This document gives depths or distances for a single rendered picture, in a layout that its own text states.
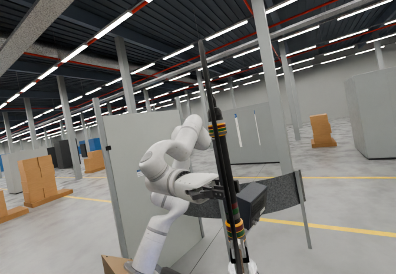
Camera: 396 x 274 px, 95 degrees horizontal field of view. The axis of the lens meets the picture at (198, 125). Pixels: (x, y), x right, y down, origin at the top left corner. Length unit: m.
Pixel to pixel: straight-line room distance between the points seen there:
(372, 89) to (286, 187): 4.42
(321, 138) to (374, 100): 2.70
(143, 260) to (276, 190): 1.74
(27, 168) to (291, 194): 7.82
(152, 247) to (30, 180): 7.48
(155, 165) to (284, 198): 2.13
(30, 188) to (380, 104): 10.52
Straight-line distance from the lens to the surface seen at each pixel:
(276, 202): 2.51
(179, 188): 0.52
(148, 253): 1.14
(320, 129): 8.41
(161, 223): 1.12
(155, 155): 0.58
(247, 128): 6.55
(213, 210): 2.48
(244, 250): 0.48
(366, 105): 6.37
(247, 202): 1.20
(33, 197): 8.49
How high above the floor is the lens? 1.73
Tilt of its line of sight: level
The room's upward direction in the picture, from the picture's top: 10 degrees counter-clockwise
